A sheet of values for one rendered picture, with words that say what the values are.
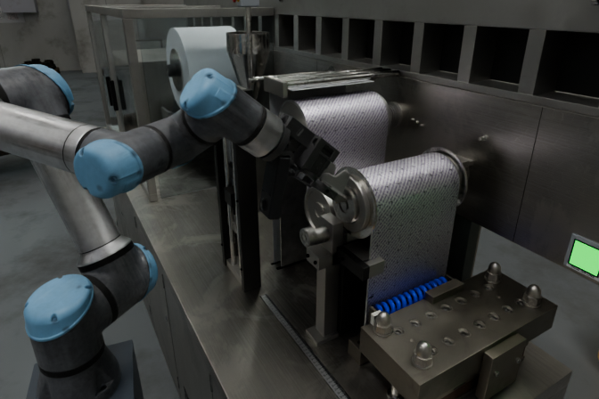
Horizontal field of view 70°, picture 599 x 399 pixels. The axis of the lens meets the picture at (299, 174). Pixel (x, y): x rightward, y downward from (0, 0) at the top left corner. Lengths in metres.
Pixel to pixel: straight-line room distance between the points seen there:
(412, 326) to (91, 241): 0.66
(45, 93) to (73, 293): 0.38
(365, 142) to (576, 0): 0.50
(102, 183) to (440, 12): 0.82
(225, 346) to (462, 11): 0.91
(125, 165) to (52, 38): 11.64
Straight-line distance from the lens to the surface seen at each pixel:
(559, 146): 0.94
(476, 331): 0.95
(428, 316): 0.96
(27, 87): 0.95
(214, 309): 1.15
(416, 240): 0.94
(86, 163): 0.60
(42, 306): 0.91
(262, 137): 0.65
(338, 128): 1.01
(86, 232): 0.96
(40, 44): 12.25
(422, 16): 1.13
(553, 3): 0.94
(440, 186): 0.93
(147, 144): 0.62
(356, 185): 0.82
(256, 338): 1.06
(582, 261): 0.97
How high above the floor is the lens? 1.63
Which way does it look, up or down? 22 degrees down
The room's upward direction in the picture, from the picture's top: straight up
